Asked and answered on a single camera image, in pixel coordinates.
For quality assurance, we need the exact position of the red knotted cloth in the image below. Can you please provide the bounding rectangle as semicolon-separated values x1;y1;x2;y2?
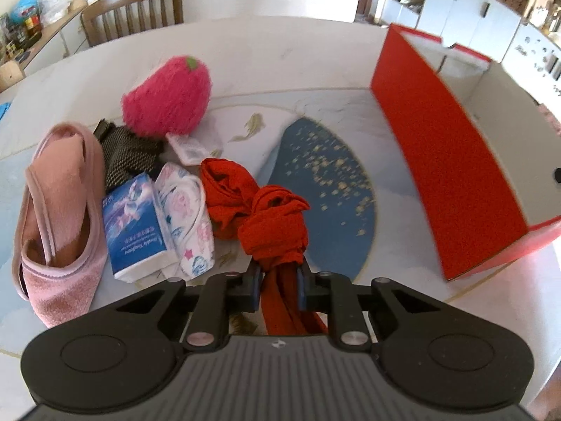
200;158;327;335

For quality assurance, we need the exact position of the cartoon patterned face mask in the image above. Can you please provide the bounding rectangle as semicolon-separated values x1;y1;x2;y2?
155;162;215;281

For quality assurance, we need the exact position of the blue tissue packet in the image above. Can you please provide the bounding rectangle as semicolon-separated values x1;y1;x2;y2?
102;173;178;283

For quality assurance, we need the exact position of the small clear plastic packet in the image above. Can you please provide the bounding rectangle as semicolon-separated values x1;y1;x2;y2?
167;133;223;166

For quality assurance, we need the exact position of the black dotted mesh cloth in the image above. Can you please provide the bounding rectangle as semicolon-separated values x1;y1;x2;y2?
94;120;164;194

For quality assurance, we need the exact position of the pink fabric slipper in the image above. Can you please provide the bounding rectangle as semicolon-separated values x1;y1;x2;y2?
12;122;107;327

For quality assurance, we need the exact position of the pink strawberry plush toy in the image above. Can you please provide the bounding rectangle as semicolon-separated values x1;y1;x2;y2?
121;56;211;139

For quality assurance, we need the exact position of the red and white cardboard box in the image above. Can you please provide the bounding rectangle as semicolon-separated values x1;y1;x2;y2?
371;24;560;279

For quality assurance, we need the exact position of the blue glove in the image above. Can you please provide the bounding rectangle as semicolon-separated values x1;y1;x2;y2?
0;103;11;120

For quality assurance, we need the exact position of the brown wooden chair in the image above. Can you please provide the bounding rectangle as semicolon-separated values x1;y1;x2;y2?
81;0;183;47

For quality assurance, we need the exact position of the white kitchen cabinet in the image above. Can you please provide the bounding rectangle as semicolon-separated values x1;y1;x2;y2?
381;0;560;108

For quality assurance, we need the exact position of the white sideboard with clutter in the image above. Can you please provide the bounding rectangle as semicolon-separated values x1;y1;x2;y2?
1;0;89;91

